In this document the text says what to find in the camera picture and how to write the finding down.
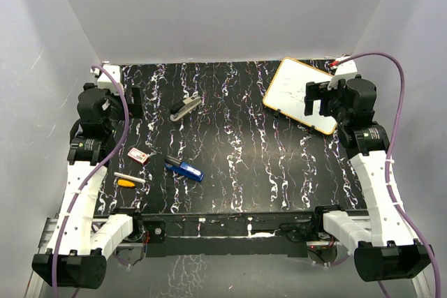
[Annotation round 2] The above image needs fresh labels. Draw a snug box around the red staple box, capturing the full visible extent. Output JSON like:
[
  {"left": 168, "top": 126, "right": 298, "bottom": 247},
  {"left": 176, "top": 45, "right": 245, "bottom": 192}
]
[{"left": 128, "top": 148, "right": 149, "bottom": 165}]

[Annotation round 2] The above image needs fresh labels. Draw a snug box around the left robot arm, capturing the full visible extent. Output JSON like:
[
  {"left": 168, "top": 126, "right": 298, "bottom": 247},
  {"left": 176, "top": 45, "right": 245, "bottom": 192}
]
[{"left": 31, "top": 83, "right": 145, "bottom": 289}]

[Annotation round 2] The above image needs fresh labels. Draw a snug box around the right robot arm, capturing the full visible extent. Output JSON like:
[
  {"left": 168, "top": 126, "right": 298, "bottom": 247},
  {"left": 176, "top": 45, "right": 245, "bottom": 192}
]
[{"left": 305, "top": 75, "right": 430, "bottom": 282}]

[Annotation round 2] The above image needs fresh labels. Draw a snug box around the yellow framed whiteboard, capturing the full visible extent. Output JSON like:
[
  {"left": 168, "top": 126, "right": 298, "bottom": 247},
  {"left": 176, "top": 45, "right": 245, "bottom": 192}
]
[{"left": 263, "top": 57, "right": 337, "bottom": 135}]

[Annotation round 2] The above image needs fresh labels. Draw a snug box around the white marker pen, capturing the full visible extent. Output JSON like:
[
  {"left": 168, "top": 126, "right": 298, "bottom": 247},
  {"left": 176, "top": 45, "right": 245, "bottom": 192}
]
[{"left": 113, "top": 172, "right": 146, "bottom": 184}]

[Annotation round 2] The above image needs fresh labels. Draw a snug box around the orange marker cap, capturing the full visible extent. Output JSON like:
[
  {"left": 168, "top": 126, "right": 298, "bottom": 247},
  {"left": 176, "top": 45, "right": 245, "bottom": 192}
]
[{"left": 117, "top": 179, "right": 135, "bottom": 188}]

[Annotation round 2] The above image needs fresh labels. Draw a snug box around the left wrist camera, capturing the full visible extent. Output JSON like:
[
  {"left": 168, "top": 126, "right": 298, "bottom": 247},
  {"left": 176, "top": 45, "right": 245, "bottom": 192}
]
[{"left": 91, "top": 64, "right": 122, "bottom": 94}]

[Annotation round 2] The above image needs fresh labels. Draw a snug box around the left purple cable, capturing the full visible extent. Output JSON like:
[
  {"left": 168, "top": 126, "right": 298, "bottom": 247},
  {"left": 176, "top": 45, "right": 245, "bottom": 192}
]
[{"left": 50, "top": 64, "right": 131, "bottom": 290}]

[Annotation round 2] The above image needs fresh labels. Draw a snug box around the purple cable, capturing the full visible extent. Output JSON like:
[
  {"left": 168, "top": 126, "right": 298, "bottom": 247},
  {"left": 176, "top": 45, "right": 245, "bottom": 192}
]
[
  {"left": 50, "top": 64, "right": 131, "bottom": 290},
  {"left": 330, "top": 52, "right": 443, "bottom": 298}
]

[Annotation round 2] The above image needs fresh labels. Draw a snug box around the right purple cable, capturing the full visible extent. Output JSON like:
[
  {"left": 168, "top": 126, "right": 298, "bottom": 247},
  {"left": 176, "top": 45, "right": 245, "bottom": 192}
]
[{"left": 330, "top": 52, "right": 443, "bottom": 298}]

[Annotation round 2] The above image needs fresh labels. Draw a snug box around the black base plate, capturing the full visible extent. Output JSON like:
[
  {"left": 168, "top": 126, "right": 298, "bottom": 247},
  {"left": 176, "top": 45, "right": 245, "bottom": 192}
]
[{"left": 104, "top": 209, "right": 350, "bottom": 259}]

